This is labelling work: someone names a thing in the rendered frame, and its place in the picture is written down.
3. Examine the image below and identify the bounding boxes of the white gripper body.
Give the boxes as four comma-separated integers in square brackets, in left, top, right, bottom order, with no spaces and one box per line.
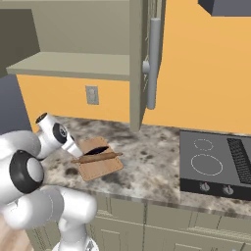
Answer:
[61,138,83,159]

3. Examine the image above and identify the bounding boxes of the dark piece of meat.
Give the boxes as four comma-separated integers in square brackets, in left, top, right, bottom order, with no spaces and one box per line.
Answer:
[84,146,109,157]

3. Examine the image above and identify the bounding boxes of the brown wooden rolling pin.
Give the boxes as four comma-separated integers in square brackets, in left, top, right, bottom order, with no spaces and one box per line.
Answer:
[71,151,125,165]

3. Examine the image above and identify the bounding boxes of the brown wooden cutting board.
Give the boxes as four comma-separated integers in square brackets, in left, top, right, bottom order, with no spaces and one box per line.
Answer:
[76,135,125,182]

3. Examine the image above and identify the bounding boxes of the olive cabinet door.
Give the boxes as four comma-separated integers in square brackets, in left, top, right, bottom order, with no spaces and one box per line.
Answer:
[128,0,167,133]

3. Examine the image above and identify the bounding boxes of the olive base cabinets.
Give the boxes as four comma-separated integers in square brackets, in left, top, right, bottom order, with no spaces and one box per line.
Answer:
[25,190,251,251]

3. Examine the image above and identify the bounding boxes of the grey hob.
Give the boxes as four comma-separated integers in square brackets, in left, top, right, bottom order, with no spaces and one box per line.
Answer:
[178,129,251,202]

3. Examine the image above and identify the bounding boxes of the grey hob knob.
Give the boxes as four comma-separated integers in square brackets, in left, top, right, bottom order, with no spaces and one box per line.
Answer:
[199,181,211,193]
[223,183,235,196]

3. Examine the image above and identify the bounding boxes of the dark grey range hood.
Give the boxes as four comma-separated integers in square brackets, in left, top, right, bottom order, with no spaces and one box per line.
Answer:
[197,0,251,18]

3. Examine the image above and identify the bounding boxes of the grey wall outlet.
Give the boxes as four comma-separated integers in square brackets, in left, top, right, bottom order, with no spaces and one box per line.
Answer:
[84,84,100,106]

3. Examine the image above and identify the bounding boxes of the olive wall cabinet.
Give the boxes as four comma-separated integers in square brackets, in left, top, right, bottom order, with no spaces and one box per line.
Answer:
[5,0,131,82]

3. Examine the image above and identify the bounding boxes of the grey cabinet door handle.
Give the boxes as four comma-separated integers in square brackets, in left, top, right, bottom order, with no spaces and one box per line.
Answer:
[141,17,162,111]

